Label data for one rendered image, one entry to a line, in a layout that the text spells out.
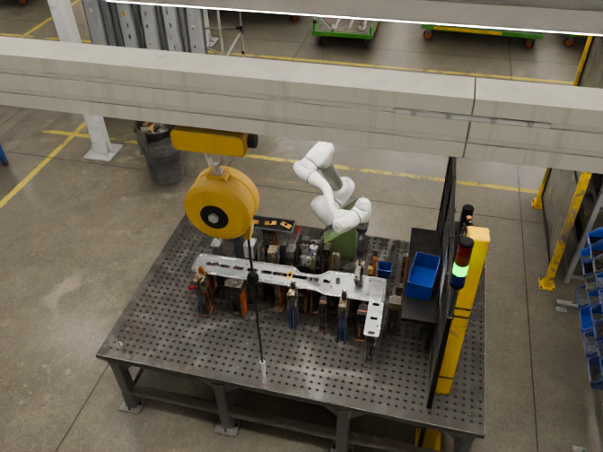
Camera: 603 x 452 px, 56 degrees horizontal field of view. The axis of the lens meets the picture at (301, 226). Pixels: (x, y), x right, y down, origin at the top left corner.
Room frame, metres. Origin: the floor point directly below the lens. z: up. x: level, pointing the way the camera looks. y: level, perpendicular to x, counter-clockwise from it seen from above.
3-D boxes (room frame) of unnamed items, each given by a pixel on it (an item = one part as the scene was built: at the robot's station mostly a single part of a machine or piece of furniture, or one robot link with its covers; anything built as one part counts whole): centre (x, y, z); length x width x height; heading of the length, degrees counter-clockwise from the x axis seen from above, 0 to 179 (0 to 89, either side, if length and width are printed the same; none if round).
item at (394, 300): (2.44, -0.60, 0.88); 0.08 x 0.08 x 0.36; 76
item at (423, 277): (2.61, -0.80, 1.09); 0.30 x 0.17 x 0.13; 158
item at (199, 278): (2.71, 0.71, 0.88); 0.15 x 0.11 x 0.36; 166
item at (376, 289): (2.74, 0.11, 1.00); 1.38 x 0.22 x 0.02; 76
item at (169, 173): (5.40, 1.55, 0.36); 0.54 x 0.50 x 0.73; 165
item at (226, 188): (0.94, 0.17, 2.86); 0.18 x 0.10 x 0.87; 75
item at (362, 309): (2.44, -0.39, 0.84); 0.11 x 0.10 x 0.28; 166
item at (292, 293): (2.56, 0.07, 0.87); 0.12 x 0.09 x 0.35; 166
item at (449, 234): (2.79, -0.98, 0.77); 1.97 x 0.14 x 1.55; 166
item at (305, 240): (2.92, -0.05, 0.94); 0.18 x 0.13 x 0.49; 76
